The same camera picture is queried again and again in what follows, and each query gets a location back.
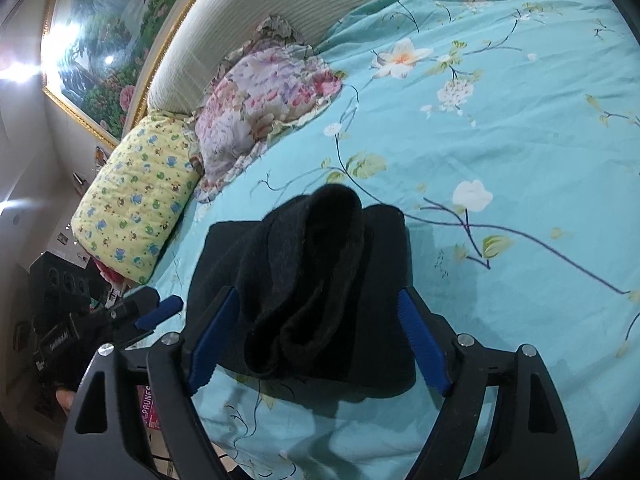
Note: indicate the red cloth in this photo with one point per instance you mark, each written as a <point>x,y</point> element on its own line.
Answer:
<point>107,271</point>

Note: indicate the person's left hand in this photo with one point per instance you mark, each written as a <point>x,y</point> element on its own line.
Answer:
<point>65,401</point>

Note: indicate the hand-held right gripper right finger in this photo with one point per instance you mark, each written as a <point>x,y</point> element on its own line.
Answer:
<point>422,345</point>

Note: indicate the pink printed box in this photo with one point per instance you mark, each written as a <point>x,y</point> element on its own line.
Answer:
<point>149,407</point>

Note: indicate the black speaker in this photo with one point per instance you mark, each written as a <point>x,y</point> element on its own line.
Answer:
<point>60,275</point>

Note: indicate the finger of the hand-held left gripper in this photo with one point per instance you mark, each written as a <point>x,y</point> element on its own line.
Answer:
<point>142,304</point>
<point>162,311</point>

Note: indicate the blue floral bedsheet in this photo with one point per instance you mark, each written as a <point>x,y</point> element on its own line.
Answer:
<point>500,160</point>

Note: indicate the cream ribbed headboard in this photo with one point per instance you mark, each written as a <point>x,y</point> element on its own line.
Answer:
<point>260,0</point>

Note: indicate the gold framed landscape painting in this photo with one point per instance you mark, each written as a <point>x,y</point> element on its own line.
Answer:
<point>110,35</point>

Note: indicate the yellow cartoon print pillow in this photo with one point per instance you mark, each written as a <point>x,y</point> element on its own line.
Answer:
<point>135,200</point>

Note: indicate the black pants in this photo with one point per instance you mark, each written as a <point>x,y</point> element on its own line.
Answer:
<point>310,270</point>

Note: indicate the pink floral ruffled pillow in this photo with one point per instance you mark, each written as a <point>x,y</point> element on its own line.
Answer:
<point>250,105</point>

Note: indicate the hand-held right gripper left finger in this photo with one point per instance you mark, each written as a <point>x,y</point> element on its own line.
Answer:
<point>215,345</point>

